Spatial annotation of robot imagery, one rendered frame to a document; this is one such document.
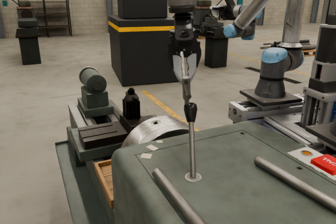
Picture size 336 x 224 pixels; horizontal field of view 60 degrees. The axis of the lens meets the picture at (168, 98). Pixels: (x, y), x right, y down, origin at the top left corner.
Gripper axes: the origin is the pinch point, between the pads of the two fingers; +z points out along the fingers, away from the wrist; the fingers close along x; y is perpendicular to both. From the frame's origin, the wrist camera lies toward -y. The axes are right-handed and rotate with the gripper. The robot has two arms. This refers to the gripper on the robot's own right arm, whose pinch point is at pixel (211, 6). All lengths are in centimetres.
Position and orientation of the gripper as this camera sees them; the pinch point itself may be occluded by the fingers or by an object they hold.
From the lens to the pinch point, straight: 197.9
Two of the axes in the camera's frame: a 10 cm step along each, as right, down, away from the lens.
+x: 7.7, -3.3, 5.4
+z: -6.2, -2.5, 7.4
